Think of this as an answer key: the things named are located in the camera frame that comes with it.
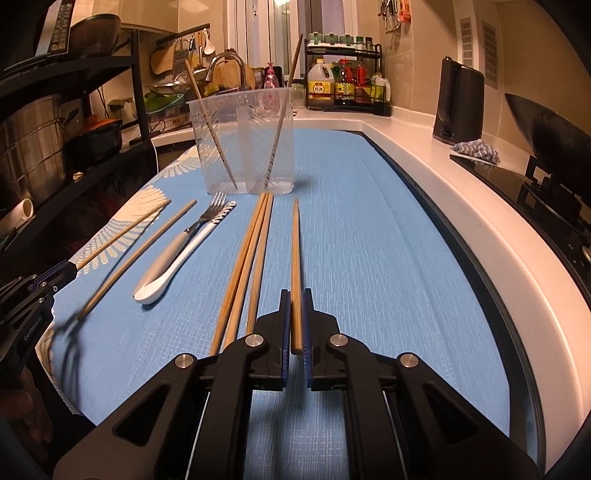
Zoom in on dark soy sauce bottle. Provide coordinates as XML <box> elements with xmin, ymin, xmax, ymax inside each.
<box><xmin>335</xmin><ymin>65</ymin><xmax>356</xmax><ymax>105</ymax></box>

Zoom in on hanging kitchen tools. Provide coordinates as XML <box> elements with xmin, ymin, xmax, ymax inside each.
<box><xmin>378</xmin><ymin>0</ymin><xmax>414</xmax><ymax>34</ymax></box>

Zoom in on row of spice jars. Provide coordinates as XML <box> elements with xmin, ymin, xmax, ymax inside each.
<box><xmin>307</xmin><ymin>31</ymin><xmax>376</xmax><ymax>51</ymax></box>

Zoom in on black condiment rack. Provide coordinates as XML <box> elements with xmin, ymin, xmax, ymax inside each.
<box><xmin>304</xmin><ymin>42</ymin><xmax>394</xmax><ymax>117</ymax></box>

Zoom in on black metal shelf rack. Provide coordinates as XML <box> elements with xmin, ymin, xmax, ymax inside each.
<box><xmin>0</xmin><ymin>27</ymin><xmax>160</xmax><ymax>278</ymax></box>

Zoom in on white spoon with striped handle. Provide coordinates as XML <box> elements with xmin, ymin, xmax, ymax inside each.
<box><xmin>133</xmin><ymin>200</ymin><xmax>238</xmax><ymax>305</ymax></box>

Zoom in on black stove grate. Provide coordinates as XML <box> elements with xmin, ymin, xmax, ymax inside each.
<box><xmin>517</xmin><ymin>156</ymin><xmax>591</xmax><ymax>224</ymax></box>

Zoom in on wide wall vent grille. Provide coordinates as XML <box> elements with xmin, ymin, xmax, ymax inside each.
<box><xmin>481</xmin><ymin>20</ymin><xmax>501</xmax><ymax>89</ymax></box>

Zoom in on grey handled metal fork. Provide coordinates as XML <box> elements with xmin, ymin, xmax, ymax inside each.
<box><xmin>152</xmin><ymin>191</ymin><xmax>229</xmax><ymax>283</ymax></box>

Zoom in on stainless steel bowl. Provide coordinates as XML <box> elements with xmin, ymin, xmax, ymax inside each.
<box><xmin>148</xmin><ymin>80</ymin><xmax>185</xmax><ymax>96</ymax></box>

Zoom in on white power strip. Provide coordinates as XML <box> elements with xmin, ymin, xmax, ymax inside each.
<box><xmin>151</xmin><ymin>115</ymin><xmax>195</xmax><ymax>133</ymax></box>

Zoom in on clear plastic utensil container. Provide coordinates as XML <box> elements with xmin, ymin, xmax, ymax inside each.
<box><xmin>187</xmin><ymin>88</ymin><xmax>296</xmax><ymax>195</ymax></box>

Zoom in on metal grater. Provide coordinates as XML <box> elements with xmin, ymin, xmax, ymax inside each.
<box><xmin>173</xmin><ymin>39</ymin><xmax>193</xmax><ymax>71</ymax></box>

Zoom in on person's left hand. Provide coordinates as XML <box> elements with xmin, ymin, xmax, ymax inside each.
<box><xmin>0</xmin><ymin>369</ymin><xmax>52</xmax><ymax>446</ymax></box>

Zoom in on green plastic basin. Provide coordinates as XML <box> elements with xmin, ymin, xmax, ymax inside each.
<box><xmin>143</xmin><ymin>90</ymin><xmax>186</xmax><ymax>114</ymax></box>

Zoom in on blue white knitted dishcloth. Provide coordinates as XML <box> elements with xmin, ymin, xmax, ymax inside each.
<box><xmin>451</xmin><ymin>139</ymin><xmax>502</xmax><ymax>166</ymax></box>

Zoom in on black electric kettle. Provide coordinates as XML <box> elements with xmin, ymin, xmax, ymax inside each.
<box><xmin>431</xmin><ymin>56</ymin><xmax>485</xmax><ymax>147</ymax></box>

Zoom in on hanging wooden cutting board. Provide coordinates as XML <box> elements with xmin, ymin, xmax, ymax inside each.
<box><xmin>150</xmin><ymin>46</ymin><xmax>179</xmax><ymax>77</ymax></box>

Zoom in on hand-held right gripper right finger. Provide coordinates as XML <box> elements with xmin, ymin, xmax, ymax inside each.
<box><xmin>302</xmin><ymin>288</ymin><xmax>541</xmax><ymax>480</ymax></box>

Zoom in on dark bowl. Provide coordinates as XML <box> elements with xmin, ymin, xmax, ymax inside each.
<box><xmin>68</xmin><ymin>14</ymin><xmax>122</xmax><ymax>59</ymax></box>

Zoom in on white plastic pipe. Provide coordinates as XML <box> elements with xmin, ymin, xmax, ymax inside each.
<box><xmin>0</xmin><ymin>198</ymin><xmax>36</xmax><ymax>237</ymax></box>

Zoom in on black wok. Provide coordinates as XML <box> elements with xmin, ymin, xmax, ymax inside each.
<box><xmin>503</xmin><ymin>92</ymin><xmax>591</xmax><ymax>182</ymax></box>

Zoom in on large stainless steel pot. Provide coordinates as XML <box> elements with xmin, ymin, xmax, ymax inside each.
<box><xmin>0</xmin><ymin>94</ymin><xmax>66</xmax><ymax>209</ymax></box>

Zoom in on black pot with orange rim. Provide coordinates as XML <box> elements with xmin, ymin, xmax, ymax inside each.
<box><xmin>65</xmin><ymin>117</ymin><xmax>123</xmax><ymax>165</ymax></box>

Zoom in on black glass stove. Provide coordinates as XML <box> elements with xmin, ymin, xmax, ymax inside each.
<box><xmin>450</xmin><ymin>152</ymin><xmax>591</xmax><ymax>289</ymax></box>

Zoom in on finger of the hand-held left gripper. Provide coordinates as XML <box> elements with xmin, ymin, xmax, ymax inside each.
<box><xmin>27</xmin><ymin>260</ymin><xmax>80</xmax><ymax>291</ymax></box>
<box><xmin>31</xmin><ymin>281</ymin><xmax>62</xmax><ymax>309</ymax></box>

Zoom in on pink dish soap bottle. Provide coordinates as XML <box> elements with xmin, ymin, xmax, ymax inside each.
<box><xmin>262</xmin><ymin>61</ymin><xmax>283</xmax><ymax>91</ymax></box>

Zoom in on glass oil dispenser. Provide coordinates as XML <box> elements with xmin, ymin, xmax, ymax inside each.
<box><xmin>369</xmin><ymin>74</ymin><xmax>393</xmax><ymax>114</ymax></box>

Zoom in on narrow wall vent grille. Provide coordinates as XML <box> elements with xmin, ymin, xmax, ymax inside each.
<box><xmin>459</xmin><ymin>17</ymin><xmax>476</xmax><ymax>70</ymax></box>

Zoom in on white charger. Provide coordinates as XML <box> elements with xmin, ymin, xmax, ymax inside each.
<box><xmin>108</xmin><ymin>99</ymin><xmax>137</xmax><ymax>121</ymax></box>

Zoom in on wooden chopstick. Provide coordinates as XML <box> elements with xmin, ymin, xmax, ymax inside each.
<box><xmin>184</xmin><ymin>59</ymin><xmax>239</xmax><ymax>190</ymax></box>
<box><xmin>223</xmin><ymin>193</ymin><xmax>271</xmax><ymax>350</ymax></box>
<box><xmin>76</xmin><ymin>199</ymin><xmax>198</xmax><ymax>323</ymax></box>
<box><xmin>209</xmin><ymin>193</ymin><xmax>267</xmax><ymax>357</ymax></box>
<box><xmin>76</xmin><ymin>199</ymin><xmax>172</xmax><ymax>271</ymax></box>
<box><xmin>246</xmin><ymin>194</ymin><xmax>274</xmax><ymax>334</ymax></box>
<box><xmin>290</xmin><ymin>198</ymin><xmax>304</xmax><ymax>356</ymax></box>
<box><xmin>263</xmin><ymin>34</ymin><xmax>304</xmax><ymax>190</ymax></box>

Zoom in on appliance with control panel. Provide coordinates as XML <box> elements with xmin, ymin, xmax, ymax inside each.
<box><xmin>0</xmin><ymin>0</ymin><xmax>77</xmax><ymax>71</ymax></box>

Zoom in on red sauce bottle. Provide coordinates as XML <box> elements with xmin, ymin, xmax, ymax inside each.
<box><xmin>353</xmin><ymin>62</ymin><xmax>373</xmax><ymax>105</ymax></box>

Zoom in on chrome kitchen faucet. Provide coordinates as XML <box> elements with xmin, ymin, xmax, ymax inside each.
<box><xmin>205</xmin><ymin>52</ymin><xmax>248</xmax><ymax>93</ymax></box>

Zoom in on blue patterned tablecloth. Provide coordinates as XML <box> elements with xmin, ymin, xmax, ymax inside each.
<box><xmin>37</xmin><ymin>127</ymin><xmax>541</xmax><ymax>480</ymax></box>

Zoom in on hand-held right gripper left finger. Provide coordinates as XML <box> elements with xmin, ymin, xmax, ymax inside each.
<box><xmin>53</xmin><ymin>288</ymin><xmax>293</xmax><ymax>480</ymax></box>

